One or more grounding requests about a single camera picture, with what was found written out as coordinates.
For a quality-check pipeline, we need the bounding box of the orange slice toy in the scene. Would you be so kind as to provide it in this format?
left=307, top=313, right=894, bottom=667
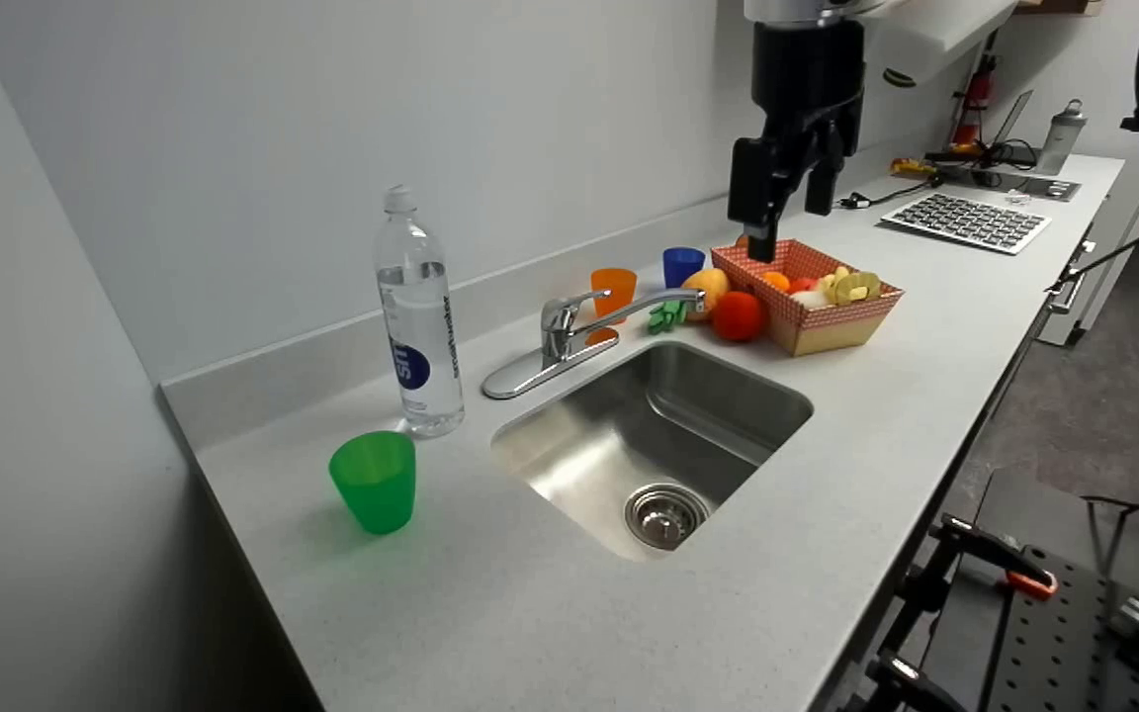
left=762, top=269, right=791, bottom=291

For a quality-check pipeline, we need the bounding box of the red checkered basket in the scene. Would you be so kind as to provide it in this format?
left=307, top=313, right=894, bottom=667
left=713, top=237, right=903, bottom=354

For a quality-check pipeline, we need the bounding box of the chrome sink faucet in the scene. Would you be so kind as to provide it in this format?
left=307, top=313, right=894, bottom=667
left=478, top=287, right=702, bottom=398

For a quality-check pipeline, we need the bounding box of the red toy tomato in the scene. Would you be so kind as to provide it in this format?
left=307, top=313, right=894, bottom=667
left=713, top=287, right=767, bottom=345

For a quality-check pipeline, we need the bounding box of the black clamp stand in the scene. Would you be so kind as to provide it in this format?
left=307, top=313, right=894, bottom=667
left=838, top=512, right=1139, bottom=712

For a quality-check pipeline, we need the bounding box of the red fire extinguisher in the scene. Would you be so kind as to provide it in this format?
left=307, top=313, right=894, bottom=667
left=950, top=39, right=995, bottom=153

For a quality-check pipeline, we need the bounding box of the yellow-green toy fruit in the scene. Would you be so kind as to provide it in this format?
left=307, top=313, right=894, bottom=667
left=821, top=266, right=880, bottom=307

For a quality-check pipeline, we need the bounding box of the stainless steel sink basin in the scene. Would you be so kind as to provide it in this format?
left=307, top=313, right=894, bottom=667
left=490, top=345, right=814, bottom=561

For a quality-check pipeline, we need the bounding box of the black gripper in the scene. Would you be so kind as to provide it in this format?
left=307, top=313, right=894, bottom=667
left=726, top=21, right=865, bottom=259

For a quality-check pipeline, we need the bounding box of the clear plastic water bottle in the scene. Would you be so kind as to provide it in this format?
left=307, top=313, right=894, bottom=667
left=376, top=187, right=464, bottom=437

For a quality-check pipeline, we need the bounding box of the blue plastic cup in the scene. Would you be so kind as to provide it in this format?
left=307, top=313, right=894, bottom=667
left=659, top=243, right=702, bottom=287

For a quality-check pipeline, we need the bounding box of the grey metal water bottle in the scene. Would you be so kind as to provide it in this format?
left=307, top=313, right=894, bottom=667
left=1037, top=100, right=1086, bottom=172

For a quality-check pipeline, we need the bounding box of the green plastic cup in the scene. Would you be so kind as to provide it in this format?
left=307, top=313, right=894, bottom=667
left=328, top=432, right=414, bottom=535

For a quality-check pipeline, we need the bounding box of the orange plastic cup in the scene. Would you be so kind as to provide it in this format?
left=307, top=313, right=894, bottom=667
left=588, top=266, right=637, bottom=316

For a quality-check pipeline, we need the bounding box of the white toy garlic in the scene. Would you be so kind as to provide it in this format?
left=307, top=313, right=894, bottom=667
left=791, top=287, right=830, bottom=313

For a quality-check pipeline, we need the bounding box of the yellow handled tool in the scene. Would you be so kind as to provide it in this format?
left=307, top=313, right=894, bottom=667
left=891, top=156, right=937, bottom=179

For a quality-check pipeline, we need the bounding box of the green toy leaf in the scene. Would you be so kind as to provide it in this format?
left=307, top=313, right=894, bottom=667
left=647, top=300, right=687, bottom=333

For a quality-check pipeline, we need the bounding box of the silver laptop keyboard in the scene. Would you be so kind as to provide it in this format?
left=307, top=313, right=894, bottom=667
left=884, top=193, right=1043, bottom=257

